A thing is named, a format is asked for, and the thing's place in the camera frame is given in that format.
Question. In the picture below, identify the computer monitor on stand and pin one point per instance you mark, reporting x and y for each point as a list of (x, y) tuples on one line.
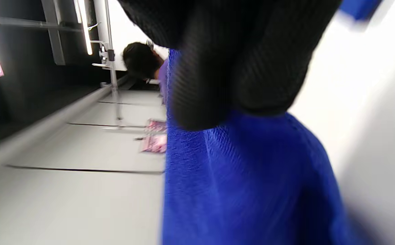
[(154, 143)]

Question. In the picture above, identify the aluminium frame post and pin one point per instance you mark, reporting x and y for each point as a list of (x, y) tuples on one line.
[(110, 34)]

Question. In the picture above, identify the person's right hand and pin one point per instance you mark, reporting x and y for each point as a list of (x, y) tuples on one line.
[(245, 51)]

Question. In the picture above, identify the blue cloth clothes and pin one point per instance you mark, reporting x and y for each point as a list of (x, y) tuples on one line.
[(245, 187)]

